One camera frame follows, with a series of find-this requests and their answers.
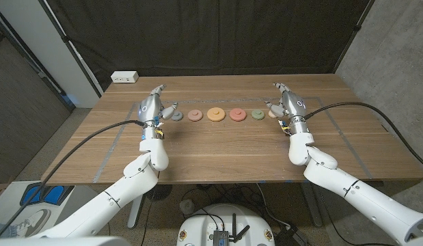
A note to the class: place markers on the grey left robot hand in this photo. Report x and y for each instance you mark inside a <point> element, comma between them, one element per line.
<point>150,107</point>

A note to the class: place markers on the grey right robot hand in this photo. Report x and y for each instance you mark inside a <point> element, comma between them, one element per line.
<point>293,104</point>

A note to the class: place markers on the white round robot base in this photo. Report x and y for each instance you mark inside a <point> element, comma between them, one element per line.
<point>197,229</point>

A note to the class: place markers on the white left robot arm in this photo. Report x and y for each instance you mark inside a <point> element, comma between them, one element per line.
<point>139,177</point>

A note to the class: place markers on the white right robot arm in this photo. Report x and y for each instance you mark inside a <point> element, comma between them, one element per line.
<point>334,174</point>

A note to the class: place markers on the white power strip box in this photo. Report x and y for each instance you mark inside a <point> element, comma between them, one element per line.
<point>124,77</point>

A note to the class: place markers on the black round floor fan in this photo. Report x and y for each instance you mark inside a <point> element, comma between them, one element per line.
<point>158,192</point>

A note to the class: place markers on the black fabric backdrop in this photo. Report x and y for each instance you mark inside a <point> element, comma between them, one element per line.
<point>211,34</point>

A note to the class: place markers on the black backdrop stand pole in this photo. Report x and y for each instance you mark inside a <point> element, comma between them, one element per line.
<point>65,38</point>
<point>358,27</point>

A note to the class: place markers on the white table leg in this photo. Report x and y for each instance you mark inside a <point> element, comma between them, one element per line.
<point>136,208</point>

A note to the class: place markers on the grey round floor puck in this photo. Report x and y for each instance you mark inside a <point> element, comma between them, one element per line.
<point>187,206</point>

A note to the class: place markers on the grey table leg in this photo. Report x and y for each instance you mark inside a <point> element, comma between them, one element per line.
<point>313,208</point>

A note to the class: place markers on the black power adapter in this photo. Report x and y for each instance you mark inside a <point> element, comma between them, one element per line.
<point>288,237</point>

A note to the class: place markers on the grey antenna radio module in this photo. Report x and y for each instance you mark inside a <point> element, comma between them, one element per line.
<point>220,237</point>

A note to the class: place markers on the white grey sneaker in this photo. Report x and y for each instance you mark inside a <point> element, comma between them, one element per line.
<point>35,218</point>

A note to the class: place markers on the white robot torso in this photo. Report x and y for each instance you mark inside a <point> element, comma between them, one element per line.
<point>61,242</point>

